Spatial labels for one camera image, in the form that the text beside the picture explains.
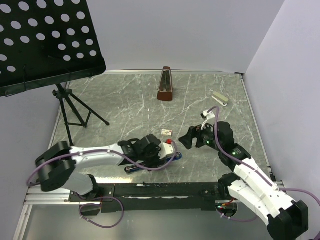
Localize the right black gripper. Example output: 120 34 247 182
178 120 223 152

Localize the white staple box sleeve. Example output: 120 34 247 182
161 129 173 136

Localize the small beige white stapler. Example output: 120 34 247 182
211 91 229 107

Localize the blue metal stapler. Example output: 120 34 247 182
124 152 183 174

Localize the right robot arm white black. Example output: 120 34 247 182
179 121 309 240

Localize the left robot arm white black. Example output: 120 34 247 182
35 134 165 201

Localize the brown wooden metronome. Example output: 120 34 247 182
157 66 173 102

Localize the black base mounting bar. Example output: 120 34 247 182
67 181 248 215

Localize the black music stand tripod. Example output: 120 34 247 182
52 83 110 146

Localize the black perforated music stand desk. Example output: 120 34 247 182
0 0 107 97

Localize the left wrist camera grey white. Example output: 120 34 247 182
158 142 177 160

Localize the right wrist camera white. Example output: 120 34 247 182
200 110 216 130

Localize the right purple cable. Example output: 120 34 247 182
204 106 320 240

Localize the aluminium frame rail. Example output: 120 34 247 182
22 181 290 206

